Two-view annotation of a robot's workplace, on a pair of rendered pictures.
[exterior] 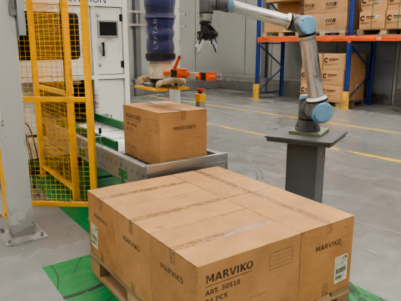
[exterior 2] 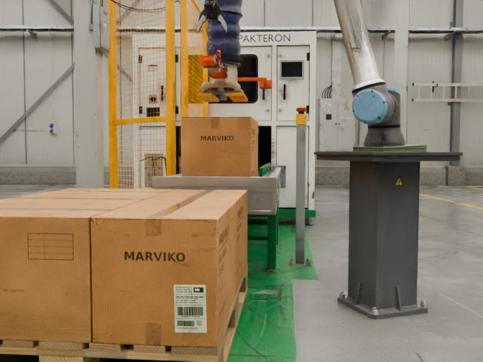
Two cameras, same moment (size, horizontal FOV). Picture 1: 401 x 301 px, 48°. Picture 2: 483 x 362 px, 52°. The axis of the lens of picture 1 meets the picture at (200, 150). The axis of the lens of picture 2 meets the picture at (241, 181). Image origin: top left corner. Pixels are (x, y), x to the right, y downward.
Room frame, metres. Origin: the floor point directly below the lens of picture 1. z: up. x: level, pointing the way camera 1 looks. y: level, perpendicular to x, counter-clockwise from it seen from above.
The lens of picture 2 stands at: (1.12, -1.82, 0.74)
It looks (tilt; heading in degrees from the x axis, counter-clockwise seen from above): 3 degrees down; 40
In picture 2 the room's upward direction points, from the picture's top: straight up
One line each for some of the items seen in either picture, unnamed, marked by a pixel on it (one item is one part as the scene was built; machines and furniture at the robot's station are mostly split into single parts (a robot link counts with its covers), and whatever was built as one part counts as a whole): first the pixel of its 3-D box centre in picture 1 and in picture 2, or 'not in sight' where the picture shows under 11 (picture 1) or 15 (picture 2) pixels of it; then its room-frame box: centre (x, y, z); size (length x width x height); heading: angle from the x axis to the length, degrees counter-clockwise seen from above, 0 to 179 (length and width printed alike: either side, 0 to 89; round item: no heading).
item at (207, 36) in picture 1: (205, 31); (212, 6); (3.03, -0.03, 1.49); 0.09 x 0.08 x 0.12; 35
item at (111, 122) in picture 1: (129, 126); (270, 169); (4.57, 0.73, 0.60); 1.60 x 0.10 x 0.09; 35
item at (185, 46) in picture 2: (50, 83); (196, 119); (4.39, 1.44, 1.05); 1.17 x 0.10 x 2.10; 35
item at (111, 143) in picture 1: (77, 131); not in sight; (4.27, 1.17, 0.60); 1.60 x 0.10 x 0.09; 35
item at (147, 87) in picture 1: (150, 86); (208, 95); (3.43, 0.38, 1.11); 0.34 x 0.10 x 0.05; 36
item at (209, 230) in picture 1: (210, 234); (121, 245); (2.43, -0.06, 0.34); 1.20 x 1.00 x 0.40; 35
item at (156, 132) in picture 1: (163, 131); (223, 151); (3.47, 0.29, 0.75); 0.60 x 0.40 x 0.40; 34
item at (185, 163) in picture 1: (188, 162); (213, 182); (3.16, 0.09, 0.58); 0.70 x 0.03 x 0.06; 125
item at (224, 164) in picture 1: (188, 177); (213, 200); (3.16, 0.08, 0.47); 0.70 x 0.03 x 0.15; 125
